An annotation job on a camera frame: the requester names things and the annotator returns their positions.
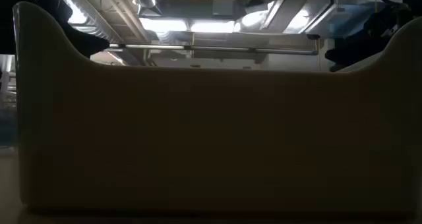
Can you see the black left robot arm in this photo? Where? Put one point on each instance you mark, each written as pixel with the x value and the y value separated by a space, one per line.
pixel 84 41

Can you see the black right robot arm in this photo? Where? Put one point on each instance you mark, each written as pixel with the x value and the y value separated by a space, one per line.
pixel 359 47

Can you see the grey rectangular tray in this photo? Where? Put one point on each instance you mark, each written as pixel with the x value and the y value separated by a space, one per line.
pixel 211 135

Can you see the grey metal pipe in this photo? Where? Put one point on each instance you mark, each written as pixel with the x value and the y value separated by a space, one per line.
pixel 214 48

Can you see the bright ceiling light panel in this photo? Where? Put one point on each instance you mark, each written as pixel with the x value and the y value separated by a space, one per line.
pixel 184 25

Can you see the silver box air duct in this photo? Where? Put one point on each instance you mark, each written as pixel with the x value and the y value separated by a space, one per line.
pixel 333 16

